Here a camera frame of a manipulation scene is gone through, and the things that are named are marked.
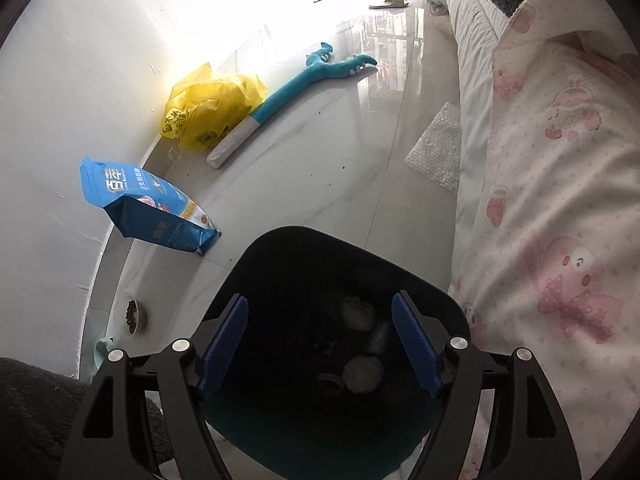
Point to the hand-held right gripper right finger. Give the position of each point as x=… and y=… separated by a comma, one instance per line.
x=415, y=345

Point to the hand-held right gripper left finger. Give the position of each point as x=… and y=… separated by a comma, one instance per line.
x=222, y=345

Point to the large white tissue ball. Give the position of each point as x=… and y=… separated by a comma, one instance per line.
x=362, y=374

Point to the black trash bin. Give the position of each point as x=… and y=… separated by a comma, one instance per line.
x=300, y=260

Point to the pet food bowl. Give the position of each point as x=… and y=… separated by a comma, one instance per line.
x=134, y=316

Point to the light green bowl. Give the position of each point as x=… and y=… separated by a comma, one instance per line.
x=102, y=355

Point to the blue pet food bag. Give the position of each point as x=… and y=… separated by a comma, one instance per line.
x=150, y=210

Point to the dark fuzzy cloth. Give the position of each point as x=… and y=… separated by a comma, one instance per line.
x=40, y=410

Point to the flat bubble wrap sheet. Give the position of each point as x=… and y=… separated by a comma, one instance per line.
x=437, y=147

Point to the pink printed blanket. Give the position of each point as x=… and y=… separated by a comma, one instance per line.
x=550, y=160

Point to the yellow plastic bag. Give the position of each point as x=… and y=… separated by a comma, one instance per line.
x=215, y=105

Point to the blue dinosaur toy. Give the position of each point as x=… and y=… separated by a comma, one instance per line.
x=295, y=90

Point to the green slipper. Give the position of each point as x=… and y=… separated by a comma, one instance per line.
x=390, y=2

